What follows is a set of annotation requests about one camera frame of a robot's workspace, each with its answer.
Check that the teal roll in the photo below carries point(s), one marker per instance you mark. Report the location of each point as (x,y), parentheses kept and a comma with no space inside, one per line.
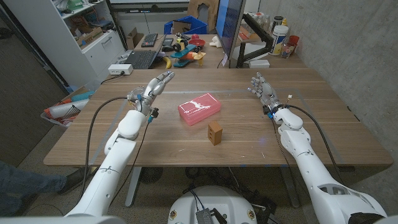
(82,96)

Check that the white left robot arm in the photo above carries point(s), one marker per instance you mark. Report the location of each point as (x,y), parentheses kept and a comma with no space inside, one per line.
(115,161)

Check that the white rolled cone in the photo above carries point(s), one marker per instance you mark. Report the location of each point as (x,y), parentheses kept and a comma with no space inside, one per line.
(65,109)

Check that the red bowl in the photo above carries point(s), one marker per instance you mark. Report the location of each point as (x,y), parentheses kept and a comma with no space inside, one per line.
(197,43)

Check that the clear floor bin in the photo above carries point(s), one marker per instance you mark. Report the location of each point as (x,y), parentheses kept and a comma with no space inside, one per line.
(51,119)

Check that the white power adapter box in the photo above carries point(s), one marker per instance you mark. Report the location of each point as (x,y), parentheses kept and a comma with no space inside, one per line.
(119,69)

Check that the brown cardboard box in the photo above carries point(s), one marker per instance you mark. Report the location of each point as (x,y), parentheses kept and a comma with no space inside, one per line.
(133,39)

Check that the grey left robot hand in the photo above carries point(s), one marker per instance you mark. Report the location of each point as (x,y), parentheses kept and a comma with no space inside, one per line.
(152,91)

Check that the brown cardboard cutout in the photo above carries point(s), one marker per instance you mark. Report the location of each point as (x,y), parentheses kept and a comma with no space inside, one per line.
(194,7)

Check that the yellow banana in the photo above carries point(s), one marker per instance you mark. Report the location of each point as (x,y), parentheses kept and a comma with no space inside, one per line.
(168,63)

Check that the dark bottle with black lid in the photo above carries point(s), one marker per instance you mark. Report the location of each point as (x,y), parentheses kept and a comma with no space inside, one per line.
(277,21)

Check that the colourful toy airplane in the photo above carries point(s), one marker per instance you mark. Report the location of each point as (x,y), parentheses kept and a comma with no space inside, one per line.
(188,54)

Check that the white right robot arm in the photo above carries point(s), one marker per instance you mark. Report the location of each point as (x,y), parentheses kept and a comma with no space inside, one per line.
(311,174)

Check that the black laptop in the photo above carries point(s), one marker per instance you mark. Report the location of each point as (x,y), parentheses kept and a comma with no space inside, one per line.
(141,59)

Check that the black round fan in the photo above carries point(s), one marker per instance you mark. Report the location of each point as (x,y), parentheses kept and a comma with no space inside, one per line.
(150,175)

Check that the blue plastic bin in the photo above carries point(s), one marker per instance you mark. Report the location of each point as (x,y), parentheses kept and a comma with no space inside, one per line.
(199,26)

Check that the black keyboard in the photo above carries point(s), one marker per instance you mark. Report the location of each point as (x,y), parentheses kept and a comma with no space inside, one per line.
(149,40)

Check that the black computer monitor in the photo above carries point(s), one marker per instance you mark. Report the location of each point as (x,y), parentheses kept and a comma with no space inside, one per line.
(228,21)

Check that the small clear glass container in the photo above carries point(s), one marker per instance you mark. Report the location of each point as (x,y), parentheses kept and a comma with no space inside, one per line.
(287,51)

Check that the pink plastic pencil case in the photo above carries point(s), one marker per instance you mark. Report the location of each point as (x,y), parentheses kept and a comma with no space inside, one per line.
(199,109)

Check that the person's leg in jeans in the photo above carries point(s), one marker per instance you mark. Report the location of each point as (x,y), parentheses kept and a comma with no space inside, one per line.
(28,186)

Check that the red cup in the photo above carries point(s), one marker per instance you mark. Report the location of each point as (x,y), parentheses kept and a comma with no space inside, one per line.
(293,40)

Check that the black computer mouse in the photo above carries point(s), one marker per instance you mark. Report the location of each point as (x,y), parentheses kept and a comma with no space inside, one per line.
(168,48)

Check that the white toy figure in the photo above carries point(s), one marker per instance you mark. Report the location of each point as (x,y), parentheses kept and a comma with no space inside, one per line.
(215,41)

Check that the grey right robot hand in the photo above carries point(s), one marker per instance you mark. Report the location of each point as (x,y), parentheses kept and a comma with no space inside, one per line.
(267,93)

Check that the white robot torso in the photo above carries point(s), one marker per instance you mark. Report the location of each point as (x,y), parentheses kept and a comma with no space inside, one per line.
(214,199)

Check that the white shelf cabinet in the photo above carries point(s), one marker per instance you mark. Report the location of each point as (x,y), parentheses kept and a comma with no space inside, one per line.
(96,56)

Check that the brown wooden block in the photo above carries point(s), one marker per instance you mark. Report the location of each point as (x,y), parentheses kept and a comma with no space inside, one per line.
(214,133)

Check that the black shoe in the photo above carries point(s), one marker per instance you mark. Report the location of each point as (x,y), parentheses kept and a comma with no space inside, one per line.
(73,180)

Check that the white plastic tub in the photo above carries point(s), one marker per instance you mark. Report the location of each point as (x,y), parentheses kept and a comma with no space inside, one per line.
(279,40)

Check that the white flat box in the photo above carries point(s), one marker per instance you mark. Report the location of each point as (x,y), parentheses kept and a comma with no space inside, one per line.
(259,63)

